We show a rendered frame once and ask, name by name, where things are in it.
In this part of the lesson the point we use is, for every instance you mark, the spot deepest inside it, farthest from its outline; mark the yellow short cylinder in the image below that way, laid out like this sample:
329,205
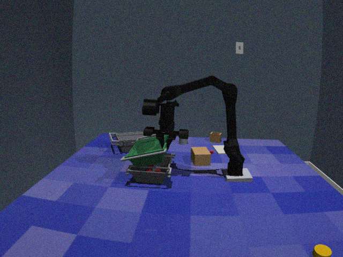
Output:
321,251

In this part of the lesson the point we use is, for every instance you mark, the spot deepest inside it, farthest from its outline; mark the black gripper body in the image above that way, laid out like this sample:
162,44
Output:
166,125

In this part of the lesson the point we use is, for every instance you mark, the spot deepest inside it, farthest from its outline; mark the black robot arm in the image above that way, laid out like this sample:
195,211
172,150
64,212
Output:
229,92

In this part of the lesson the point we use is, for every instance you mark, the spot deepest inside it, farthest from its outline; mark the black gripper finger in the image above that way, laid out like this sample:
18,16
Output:
161,140
169,142

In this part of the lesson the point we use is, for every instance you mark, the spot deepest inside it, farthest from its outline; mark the grey cylinder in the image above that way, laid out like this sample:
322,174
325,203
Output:
183,141

